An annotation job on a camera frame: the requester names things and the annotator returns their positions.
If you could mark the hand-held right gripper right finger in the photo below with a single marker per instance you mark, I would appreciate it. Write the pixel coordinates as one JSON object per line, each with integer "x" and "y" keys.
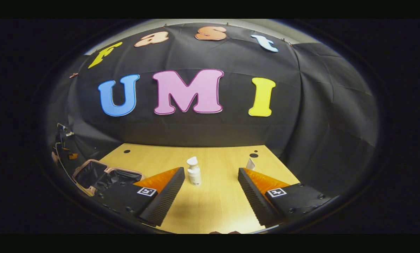
{"x": 253, "y": 200}

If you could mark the white cosmetic tube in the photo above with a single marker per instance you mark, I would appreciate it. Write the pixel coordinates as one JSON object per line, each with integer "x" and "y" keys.
{"x": 250, "y": 165}

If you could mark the black backdrop cloth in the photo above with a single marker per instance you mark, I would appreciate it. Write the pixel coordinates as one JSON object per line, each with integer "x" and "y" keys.
{"x": 318, "y": 116}

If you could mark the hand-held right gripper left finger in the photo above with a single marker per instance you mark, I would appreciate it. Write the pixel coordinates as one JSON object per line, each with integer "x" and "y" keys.
{"x": 167, "y": 196}

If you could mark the white pump bottle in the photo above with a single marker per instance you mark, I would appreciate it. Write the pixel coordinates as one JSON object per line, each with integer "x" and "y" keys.
{"x": 194, "y": 175}

